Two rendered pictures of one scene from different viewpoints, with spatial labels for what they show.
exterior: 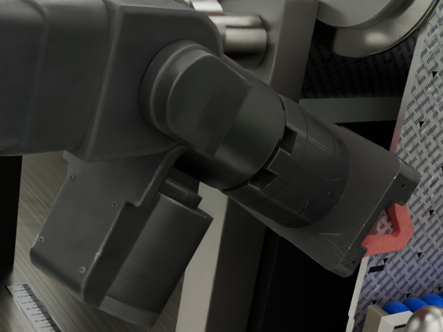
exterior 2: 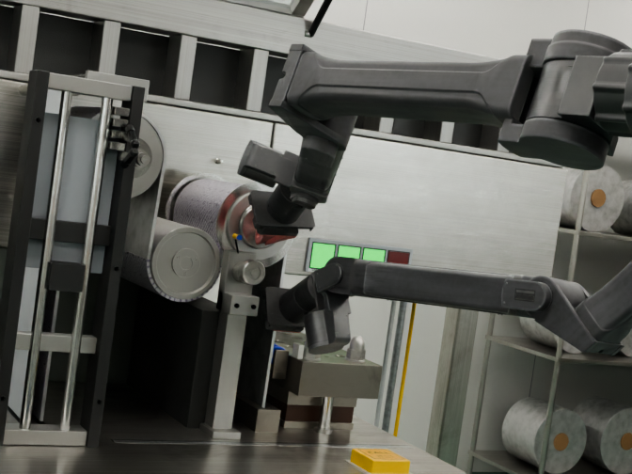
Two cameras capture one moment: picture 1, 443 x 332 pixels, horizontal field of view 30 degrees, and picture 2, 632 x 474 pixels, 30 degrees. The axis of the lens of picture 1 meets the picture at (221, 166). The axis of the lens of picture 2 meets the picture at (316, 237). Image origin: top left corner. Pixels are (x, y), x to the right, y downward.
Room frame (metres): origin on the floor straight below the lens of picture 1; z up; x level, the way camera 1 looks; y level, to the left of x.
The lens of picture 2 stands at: (0.11, 1.88, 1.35)
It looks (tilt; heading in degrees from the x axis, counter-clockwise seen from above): 3 degrees down; 278
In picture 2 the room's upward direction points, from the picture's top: 8 degrees clockwise
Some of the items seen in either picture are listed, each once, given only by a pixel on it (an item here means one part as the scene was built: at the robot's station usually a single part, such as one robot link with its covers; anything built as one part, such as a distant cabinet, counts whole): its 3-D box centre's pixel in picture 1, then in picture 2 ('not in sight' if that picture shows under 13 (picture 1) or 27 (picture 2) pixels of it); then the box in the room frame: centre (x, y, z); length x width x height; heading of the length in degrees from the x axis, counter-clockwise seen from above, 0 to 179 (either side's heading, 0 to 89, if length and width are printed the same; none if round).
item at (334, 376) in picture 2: not in sight; (291, 357); (0.44, -0.29, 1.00); 0.40 x 0.16 x 0.06; 126
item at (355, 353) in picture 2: not in sight; (356, 348); (0.31, -0.19, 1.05); 0.04 x 0.04 x 0.04
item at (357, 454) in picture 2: not in sight; (380, 461); (0.23, 0.04, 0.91); 0.07 x 0.07 x 0.02; 36
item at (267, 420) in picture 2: not in sight; (235, 402); (0.52, -0.19, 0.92); 0.28 x 0.04 x 0.04; 126
